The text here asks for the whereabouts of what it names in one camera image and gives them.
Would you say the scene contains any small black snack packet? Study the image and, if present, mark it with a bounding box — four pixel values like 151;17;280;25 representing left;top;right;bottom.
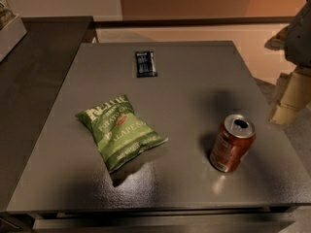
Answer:
135;50;157;78

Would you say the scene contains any white bin with snacks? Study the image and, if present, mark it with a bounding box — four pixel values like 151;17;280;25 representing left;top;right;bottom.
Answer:
0;0;27;62

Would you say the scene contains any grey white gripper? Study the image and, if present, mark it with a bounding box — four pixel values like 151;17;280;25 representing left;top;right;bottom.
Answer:
264;0;311;126

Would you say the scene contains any green jalapeno chip bag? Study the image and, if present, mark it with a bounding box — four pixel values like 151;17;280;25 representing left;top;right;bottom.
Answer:
76;95;167;173

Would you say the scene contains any red coke can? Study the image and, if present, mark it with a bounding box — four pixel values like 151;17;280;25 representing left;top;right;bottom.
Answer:
209;114;256;173

